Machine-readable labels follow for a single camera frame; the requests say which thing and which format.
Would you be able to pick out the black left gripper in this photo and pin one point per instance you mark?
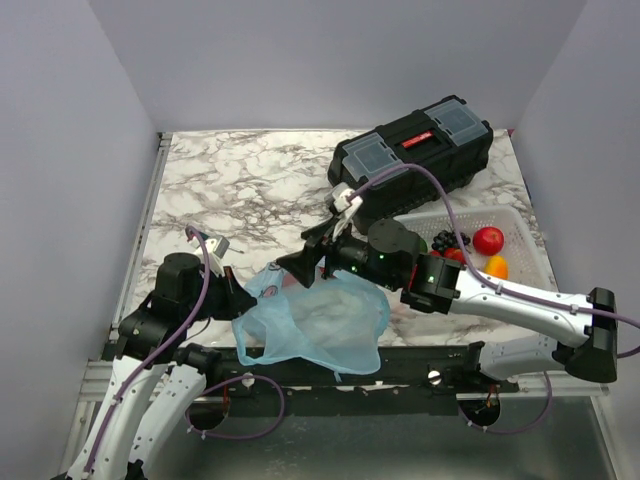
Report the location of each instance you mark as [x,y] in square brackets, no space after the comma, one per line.
[238,299]

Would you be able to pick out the black plastic toolbox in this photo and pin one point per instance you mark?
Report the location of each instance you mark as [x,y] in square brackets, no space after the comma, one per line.
[446,138]

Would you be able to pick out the small fake fruit cluster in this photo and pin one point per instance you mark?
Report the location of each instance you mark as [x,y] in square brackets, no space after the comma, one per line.
[455,254]

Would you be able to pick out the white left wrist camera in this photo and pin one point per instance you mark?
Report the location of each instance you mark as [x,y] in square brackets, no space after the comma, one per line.
[216,248]

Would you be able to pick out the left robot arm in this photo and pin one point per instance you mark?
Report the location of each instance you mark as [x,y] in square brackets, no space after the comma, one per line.
[156,374]

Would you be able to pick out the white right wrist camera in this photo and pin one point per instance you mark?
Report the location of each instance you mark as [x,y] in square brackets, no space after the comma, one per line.
[343,203]

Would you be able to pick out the red fake apple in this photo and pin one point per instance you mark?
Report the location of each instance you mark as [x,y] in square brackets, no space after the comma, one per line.
[488,241]

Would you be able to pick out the dark fake grapes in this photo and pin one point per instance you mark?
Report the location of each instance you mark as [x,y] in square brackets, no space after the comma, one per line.
[446,240]

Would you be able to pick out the light blue plastic bag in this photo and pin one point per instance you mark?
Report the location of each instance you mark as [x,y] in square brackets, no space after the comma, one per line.
[335,324]

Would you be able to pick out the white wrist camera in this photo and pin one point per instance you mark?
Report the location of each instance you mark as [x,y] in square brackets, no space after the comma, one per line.
[343,203]
[216,248]

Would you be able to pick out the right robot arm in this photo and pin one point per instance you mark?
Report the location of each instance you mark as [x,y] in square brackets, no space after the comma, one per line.
[571,332]

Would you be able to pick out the yellow fake mango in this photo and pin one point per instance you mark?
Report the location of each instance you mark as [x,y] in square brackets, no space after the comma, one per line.
[497,266]

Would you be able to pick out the white perforated plastic basket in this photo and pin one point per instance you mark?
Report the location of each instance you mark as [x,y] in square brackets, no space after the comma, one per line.
[525,262]

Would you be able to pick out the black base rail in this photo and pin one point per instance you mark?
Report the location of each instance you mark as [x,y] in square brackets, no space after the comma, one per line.
[411,380]

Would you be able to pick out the aluminium frame rail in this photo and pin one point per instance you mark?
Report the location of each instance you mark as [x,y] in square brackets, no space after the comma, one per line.
[135,241]

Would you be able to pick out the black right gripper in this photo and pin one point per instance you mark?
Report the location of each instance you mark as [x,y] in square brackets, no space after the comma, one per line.
[303,262]

